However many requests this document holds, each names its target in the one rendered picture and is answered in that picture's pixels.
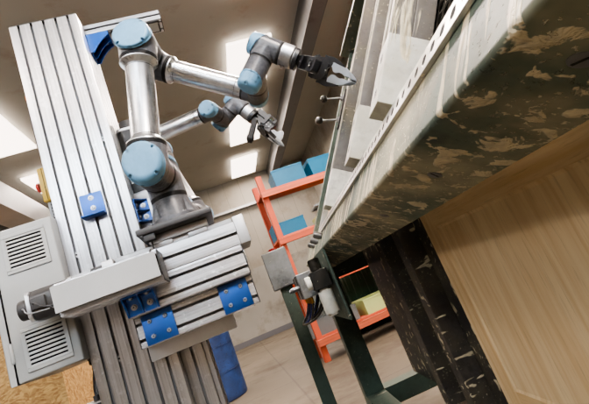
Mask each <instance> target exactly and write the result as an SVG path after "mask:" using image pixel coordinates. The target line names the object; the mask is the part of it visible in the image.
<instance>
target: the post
mask: <svg viewBox="0 0 589 404"><path fill-rule="evenodd" d="M291 288H293V286H292V285H290V286H288V287H284V288H282V289H281V290H280V291H281V294H282V297H283V299H284V302H285V304H286V306H287V311H288V313H289V315H290V318H291V320H292V323H293V325H294V329H295V332H296V334H297V336H298V339H299V342H300V344H301V347H302V350H303V353H304V356H305V358H306V360H307V363H308V365H309V369H310V371H311V374H312V377H313V379H314V381H315V384H316V388H317V391H318V393H319V395H320V398H321V401H322V403H323V404H337V401H336V398H335V396H334V393H333V392H332V389H331V386H330V382H329V380H328V378H327V375H326V373H325V370H324V368H323V364H322V361H321V359H320V357H319V355H318V352H317V349H316V346H315V343H314V341H313V338H312V336H311V334H310V331H309V327H308V325H307V326H303V325H302V323H303V321H304V315H303V313H302V309H301V306H300V304H299V302H298V300H297V297H296V294H295V293H293V294H290V292H289V290H290V289H291Z"/></svg>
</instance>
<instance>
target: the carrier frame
mask: <svg viewBox="0 0 589 404"><path fill-rule="evenodd" d="M365 266H369V268H370V270H371V273H372V275H373V278H374V280H375V282H376V285H377V287H378V289H379V291H380V294H381V296H382V299H383V301H384V302H385V305H386V307H387V311H388V313H389V315H390V317H391V319H392V321H393V323H394V327H395V328H396V331H397V333H398V335H399V338H400V340H401V343H402V345H403V347H404V350H405V352H406V353H407V355H408V359H409V361H410V364H411V365H412V367H413V370H411V371H409V372H406V373H404V374H402V375H400V376H398V377H396V378H394V379H390V380H389V381H387V382H385V383H382V382H381V380H380V376H379V374H378V372H377V369H376V367H375V365H374V362H373V359H372V357H371V354H370V352H369V350H368V348H367V346H366V343H365V339H364V338H363V336H362V333H361V331H360V328H359V326H358V323H357V320H356V318H355V316H354V314H353V312H352V309H351V305H350V303H349V302H348V299H347V297H346V294H345V292H344V289H343V287H342V284H341V282H340V279H339V278H338V277H341V276H343V275H346V274H347V273H351V272H353V271H356V270H358V269H360V268H362V267H365ZM332 269H333V272H334V274H335V275H336V278H337V282H338V284H339V286H340V288H341V291H342V293H343V295H344V298H345V301H346V303H347V306H348V308H349V310H350V312H351V316H352V318H353V319H352V320H350V319H346V318H343V317H339V316H336V315H334V316H332V318H333V320H334V323H335V324H336V327H337V331H338V333H339V336H340V337H341V340H342V342H343V345H344V348H345V350H346V353H347V355H348V358H349V360H350V362H351V366H352V368H353V371H354V372H355V375H356V377H357V380H358V383H359V385H360V388H361V391H362V393H363V395H364V397H365V401H366V404H402V402H403V401H405V400H407V399H409V398H412V397H414V396H416V395H417V394H419V393H423V392H425V391H427V390H429V389H431V388H432V387H434V386H438V388H439V390H440V393H441V395H442V396H443V398H444V402H445V403H447V404H459V403H461V402H463V401H465V400H466V401H467V403H468V404H508V402H507V399H506V397H505V395H504V393H503V392H502V389H501V387H500V384H499V382H498V380H497V379H496V377H495V375H494V373H493V369H492V367H491V366H490V364H489V362H488V360H487V358H486V355H485V353H484V352H483V349H482V347H481V345H480V343H479V340H478V339H477V337H476V335H475V333H474V331H473V328H472V326H471V324H470V322H469V320H468V318H467V316H466V314H465V312H464V309H463V307H462V305H461V303H460V301H459V299H458V297H457V295H456V293H455V291H454V288H453V286H452V284H451V282H450V280H449V278H448V276H447V274H446V272H445V270H444V267H443V265H442V263H441V261H440V259H439V257H438V256H437V254H436V250H435V248H434V246H433V244H432V243H431V241H430V239H429V236H428V234H427V232H426V230H425V228H424V226H423V224H422V221H421V219H420V217H419V218H418V219H416V220H414V221H413V222H412V223H409V224H407V225H406V226H404V227H402V228H401V229H399V230H397V231H396V232H394V233H392V234H390V235H389V236H387V237H385V238H383V239H381V240H380V241H379V242H377V243H375V244H373V245H371V246H369V247H367V248H366V249H364V250H363V251H362V252H359V253H357V254H356V255H354V256H352V257H350V258H349V259H347V260H346V261H344V262H342V263H340V264H339V265H337V266H334V267H333V268H332Z"/></svg>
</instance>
